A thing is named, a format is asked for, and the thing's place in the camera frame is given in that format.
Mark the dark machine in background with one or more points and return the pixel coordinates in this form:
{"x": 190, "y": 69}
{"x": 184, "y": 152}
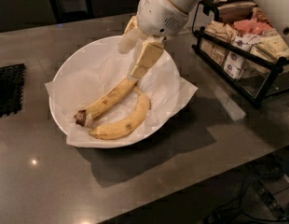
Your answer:
{"x": 71, "y": 10}

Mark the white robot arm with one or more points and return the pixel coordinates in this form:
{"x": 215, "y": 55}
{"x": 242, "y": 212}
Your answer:
{"x": 276, "y": 10}

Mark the white paper bowl liner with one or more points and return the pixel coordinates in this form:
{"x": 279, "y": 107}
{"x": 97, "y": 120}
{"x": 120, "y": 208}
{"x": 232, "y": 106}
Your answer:
{"x": 163, "y": 87}

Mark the long banana with dark tip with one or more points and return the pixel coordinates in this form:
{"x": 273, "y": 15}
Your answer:
{"x": 84, "y": 117}

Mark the pink sweetener packets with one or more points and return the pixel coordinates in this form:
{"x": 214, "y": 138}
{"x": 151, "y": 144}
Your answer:
{"x": 251, "y": 26}

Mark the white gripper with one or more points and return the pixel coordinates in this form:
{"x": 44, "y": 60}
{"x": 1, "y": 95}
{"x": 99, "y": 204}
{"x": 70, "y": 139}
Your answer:
{"x": 159, "y": 16}

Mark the curved yellow banana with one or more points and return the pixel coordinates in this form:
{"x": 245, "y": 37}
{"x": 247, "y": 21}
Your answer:
{"x": 126, "y": 126}

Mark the brown napkin stack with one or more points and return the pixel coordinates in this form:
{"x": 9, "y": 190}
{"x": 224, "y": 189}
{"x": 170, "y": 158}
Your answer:
{"x": 233, "y": 10}

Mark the black rubber mesh mat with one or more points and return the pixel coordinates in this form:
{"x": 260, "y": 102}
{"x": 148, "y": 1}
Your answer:
{"x": 11, "y": 86}

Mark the black wire condiment caddy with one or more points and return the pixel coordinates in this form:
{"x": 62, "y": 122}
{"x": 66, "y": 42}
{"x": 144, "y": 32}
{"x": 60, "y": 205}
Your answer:
{"x": 256, "y": 65}

